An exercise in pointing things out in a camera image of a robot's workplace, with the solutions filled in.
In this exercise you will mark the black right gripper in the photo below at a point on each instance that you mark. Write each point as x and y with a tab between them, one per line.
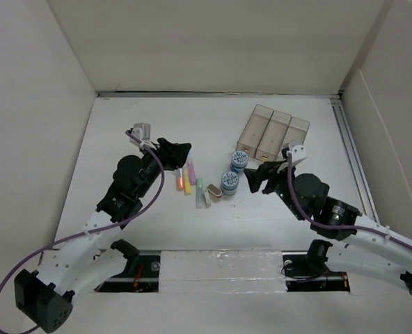
271	170

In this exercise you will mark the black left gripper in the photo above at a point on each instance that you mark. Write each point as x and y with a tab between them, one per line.
172	154

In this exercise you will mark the blue tape roll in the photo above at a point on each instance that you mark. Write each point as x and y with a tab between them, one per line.
229	183
239	161

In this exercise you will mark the orange highlighter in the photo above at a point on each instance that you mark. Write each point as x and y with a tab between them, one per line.
180	180

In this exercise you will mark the pink highlighter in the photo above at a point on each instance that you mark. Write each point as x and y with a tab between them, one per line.
191	171

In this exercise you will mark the green highlighter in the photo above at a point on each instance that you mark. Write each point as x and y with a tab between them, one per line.
199	193

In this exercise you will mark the yellow highlighter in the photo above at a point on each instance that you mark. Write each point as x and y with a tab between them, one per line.
186	180

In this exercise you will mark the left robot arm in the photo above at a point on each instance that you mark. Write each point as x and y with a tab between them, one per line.
86	259

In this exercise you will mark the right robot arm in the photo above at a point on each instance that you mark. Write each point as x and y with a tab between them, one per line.
349	240

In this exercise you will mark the clear three-compartment organizer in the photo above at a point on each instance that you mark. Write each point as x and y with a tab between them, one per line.
269	131

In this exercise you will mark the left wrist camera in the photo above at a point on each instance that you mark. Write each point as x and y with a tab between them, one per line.
141	131

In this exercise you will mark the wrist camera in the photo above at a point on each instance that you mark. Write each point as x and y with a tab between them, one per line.
296	151
141	131

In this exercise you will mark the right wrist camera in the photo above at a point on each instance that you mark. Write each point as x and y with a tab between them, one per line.
296	151

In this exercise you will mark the aluminium rail right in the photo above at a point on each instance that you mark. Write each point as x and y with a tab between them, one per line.
360	179

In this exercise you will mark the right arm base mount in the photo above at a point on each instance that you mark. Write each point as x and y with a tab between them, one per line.
306	271

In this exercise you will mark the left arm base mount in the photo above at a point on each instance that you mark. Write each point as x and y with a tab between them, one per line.
140	273

